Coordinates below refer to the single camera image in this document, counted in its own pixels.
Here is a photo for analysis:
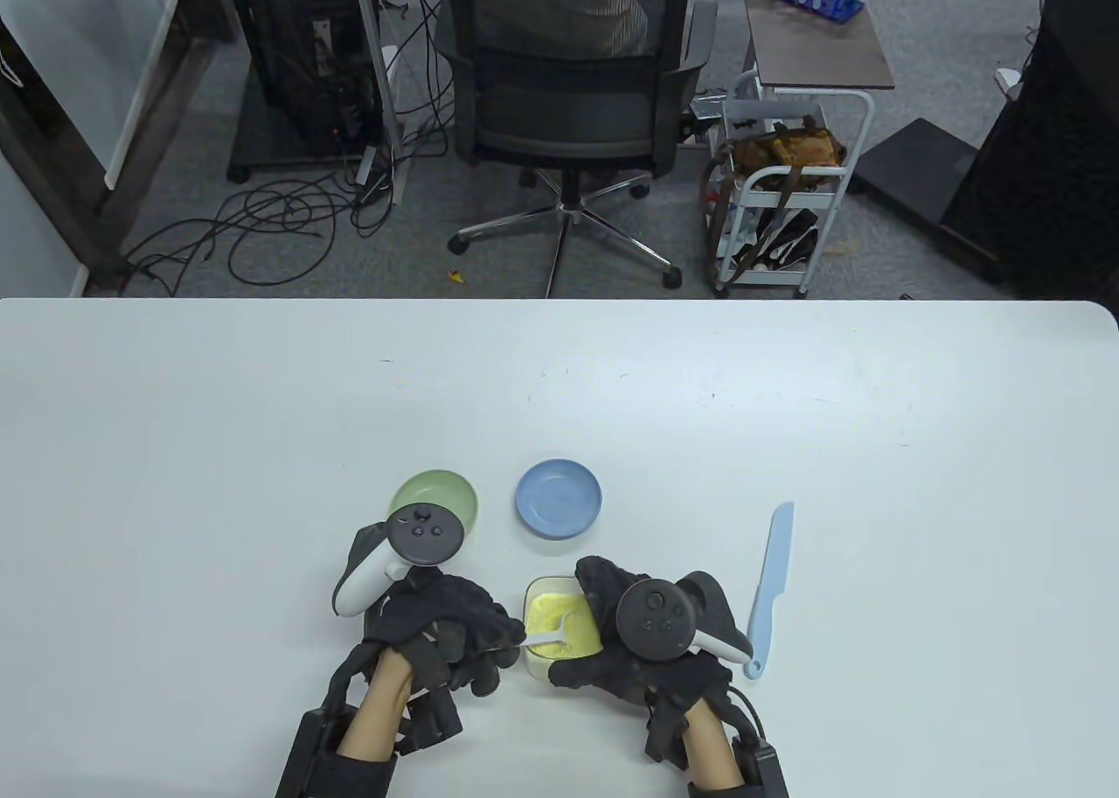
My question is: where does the black cable tangle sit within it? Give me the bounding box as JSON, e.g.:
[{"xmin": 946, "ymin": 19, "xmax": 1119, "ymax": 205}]
[{"xmin": 118, "ymin": 176, "xmax": 399, "ymax": 297}]

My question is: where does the person's left hand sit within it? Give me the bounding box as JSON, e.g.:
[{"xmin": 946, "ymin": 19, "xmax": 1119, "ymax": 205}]
[{"xmin": 365, "ymin": 574, "xmax": 526, "ymax": 699}]

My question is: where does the black and white controller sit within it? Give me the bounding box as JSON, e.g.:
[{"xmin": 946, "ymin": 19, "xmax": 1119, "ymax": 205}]
[
  {"xmin": 616, "ymin": 572, "xmax": 754, "ymax": 664},
  {"xmin": 332, "ymin": 503, "xmax": 465, "ymax": 618}
]

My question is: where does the small blue dish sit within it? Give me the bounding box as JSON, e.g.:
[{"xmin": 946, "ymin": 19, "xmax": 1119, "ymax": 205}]
[{"xmin": 515, "ymin": 459, "xmax": 603, "ymax": 541}]

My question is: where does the grey power strip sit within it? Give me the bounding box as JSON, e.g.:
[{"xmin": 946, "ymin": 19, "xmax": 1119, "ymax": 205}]
[{"xmin": 354, "ymin": 142, "xmax": 390, "ymax": 205}]

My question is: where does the brown leather bag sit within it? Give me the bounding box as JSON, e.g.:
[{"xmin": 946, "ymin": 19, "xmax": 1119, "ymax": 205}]
[{"xmin": 727, "ymin": 119, "xmax": 851, "ymax": 194}]

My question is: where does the black straps bundle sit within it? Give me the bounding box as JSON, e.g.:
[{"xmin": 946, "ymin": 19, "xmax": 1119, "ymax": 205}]
[{"xmin": 730, "ymin": 208, "xmax": 823, "ymax": 273}]

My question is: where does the white metal desk leg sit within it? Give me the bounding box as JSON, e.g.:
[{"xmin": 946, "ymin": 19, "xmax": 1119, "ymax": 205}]
[{"xmin": 350, "ymin": 0, "xmax": 410, "ymax": 206}]

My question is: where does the small green dish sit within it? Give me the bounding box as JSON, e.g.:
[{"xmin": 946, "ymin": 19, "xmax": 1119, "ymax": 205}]
[{"xmin": 391, "ymin": 470, "xmax": 480, "ymax": 544}]

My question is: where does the white rolling cart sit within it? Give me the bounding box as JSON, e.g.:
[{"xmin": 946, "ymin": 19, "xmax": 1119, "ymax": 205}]
[{"xmin": 706, "ymin": 71, "xmax": 876, "ymax": 299}]

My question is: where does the black cabinet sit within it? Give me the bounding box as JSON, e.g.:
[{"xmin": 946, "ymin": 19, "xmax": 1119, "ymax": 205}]
[{"xmin": 940, "ymin": 0, "xmax": 1119, "ymax": 301}]

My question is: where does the black computer tower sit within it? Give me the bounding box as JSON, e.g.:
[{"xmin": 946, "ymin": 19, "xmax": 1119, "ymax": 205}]
[{"xmin": 229, "ymin": 0, "xmax": 386, "ymax": 183}]

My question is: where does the person's left forearm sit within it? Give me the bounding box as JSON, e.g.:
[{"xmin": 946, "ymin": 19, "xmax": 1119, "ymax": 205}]
[{"xmin": 337, "ymin": 654, "xmax": 417, "ymax": 760}]

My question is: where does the clear chicken bouillon container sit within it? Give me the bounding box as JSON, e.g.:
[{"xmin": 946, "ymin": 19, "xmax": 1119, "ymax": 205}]
[{"xmin": 523, "ymin": 576, "xmax": 605, "ymax": 683}]

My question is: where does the black flat platform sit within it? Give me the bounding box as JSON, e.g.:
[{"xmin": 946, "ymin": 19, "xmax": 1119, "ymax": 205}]
[{"xmin": 850, "ymin": 118, "xmax": 980, "ymax": 224}]

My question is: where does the black office chair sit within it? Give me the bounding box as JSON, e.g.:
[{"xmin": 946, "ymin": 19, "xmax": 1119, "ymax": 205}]
[{"xmin": 434, "ymin": 0, "xmax": 719, "ymax": 299}]

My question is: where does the light blue plastic knife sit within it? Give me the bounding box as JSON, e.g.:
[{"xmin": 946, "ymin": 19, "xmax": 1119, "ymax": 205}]
[{"xmin": 744, "ymin": 502, "xmax": 796, "ymax": 681}]

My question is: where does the person's right forearm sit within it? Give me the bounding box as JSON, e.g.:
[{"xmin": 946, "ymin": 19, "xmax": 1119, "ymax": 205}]
[{"xmin": 685, "ymin": 697, "xmax": 746, "ymax": 787}]

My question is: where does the person's right hand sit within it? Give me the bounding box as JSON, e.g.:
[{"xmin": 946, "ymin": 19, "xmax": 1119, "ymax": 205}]
[{"xmin": 548, "ymin": 556, "xmax": 734, "ymax": 708}]

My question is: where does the dark wooden desk frame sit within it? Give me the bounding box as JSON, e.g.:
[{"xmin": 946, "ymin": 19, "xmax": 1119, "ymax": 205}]
[{"xmin": 0, "ymin": 0, "xmax": 237, "ymax": 296}]

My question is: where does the white coffee spoon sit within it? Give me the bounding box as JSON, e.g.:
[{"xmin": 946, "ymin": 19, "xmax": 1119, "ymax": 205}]
[{"xmin": 522, "ymin": 610, "xmax": 580, "ymax": 653}]

